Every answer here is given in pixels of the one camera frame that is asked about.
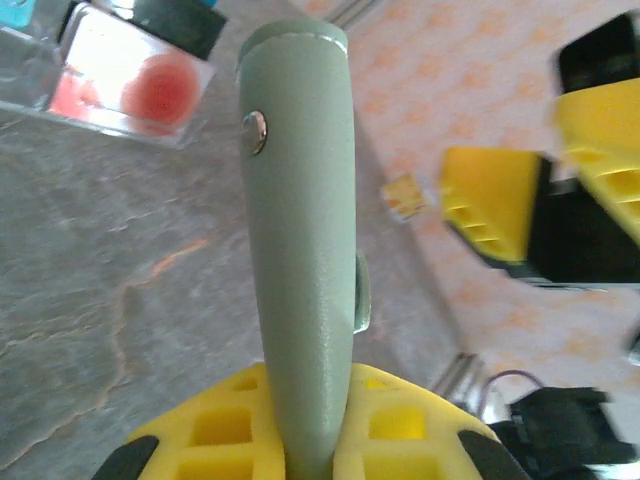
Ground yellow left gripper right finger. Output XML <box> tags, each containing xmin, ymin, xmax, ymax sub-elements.
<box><xmin>332</xmin><ymin>362</ymin><xmax>531</xmax><ymax>480</ymax></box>

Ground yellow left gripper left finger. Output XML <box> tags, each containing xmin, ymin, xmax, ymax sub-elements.
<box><xmin>92</xmin><ymin>362</ymin><xmax>289</xmax><ymax>480</ymax></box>

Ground black card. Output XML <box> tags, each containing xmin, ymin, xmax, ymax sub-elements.
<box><xmin>132</xmin><ymin>0</ymin><xmax>229</xmax><ymax>61</ymax></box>

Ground white card red circle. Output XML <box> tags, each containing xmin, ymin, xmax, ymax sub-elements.
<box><xmin>49</xmin><ymin>9</ymin><xmax>216</xmax><ymax>146</ymax></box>

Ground clear acrylic card stand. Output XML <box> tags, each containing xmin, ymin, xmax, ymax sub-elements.
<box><xmin>0</xmin><ymin>0</ymin><xmax>219</xmax><ymax>151</ymax></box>

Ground teal VIP card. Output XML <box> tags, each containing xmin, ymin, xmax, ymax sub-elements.
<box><xmin>0</xmin><ymin>0</ymin><xmax>46</xmax><ymax>30</ymax></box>

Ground yellow jar white lid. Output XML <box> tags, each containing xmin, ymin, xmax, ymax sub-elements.
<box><xmin>379</xmin><ymin>172</ymin><xmax>436</xmax><ymax>224</ymax></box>

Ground aluminium frame post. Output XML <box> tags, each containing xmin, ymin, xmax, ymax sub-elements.
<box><xmin>429</xmin><ymin>352</ymin><xmax>484</xmax><ymax>419</ymax></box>
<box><xmin>332</xmin><ymin>0</ymin><xmax>374</xmax><ymax>29</ymax></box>

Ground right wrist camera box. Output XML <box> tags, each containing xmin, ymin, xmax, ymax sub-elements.
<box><xmin>555</xmin><ymin>12</ymin><xmax>640</xmax><ymax>96</ymax></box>

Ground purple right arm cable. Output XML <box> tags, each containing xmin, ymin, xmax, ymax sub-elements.
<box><xmin>477</xmin><ymin>368</ymin><xmax>546</xmax><ymax>421</ymax></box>

